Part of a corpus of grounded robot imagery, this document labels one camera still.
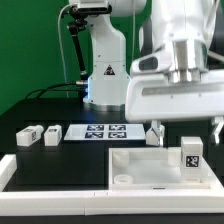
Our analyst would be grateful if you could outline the black cables on table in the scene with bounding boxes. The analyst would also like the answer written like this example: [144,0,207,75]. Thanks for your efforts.
[24,79,89,100]

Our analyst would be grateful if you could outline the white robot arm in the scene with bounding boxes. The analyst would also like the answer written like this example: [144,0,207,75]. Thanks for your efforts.
[69,0,224,145]

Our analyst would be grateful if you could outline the white fiducial marker plate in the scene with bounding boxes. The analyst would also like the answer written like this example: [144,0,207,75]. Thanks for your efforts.
[64,124,145,141]

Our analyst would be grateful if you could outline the white square table top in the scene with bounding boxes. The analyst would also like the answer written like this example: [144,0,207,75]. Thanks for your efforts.
[108,147,222,190]

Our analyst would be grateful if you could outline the white hanging cable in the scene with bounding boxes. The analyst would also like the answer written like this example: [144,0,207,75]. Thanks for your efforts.
[57,4,72,99]

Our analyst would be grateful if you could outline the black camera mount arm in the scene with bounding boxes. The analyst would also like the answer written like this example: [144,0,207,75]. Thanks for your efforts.
[68,6,88,81]

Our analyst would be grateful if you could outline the white camera box top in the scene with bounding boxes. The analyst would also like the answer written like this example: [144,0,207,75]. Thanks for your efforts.
[77,0,110,14]

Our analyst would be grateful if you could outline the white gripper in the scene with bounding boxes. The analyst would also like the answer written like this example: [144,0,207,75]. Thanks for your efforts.
[125,50,224,146]

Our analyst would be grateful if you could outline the white U-shaped border fence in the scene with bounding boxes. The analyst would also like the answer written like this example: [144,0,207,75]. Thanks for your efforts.
[0,154,224,216]

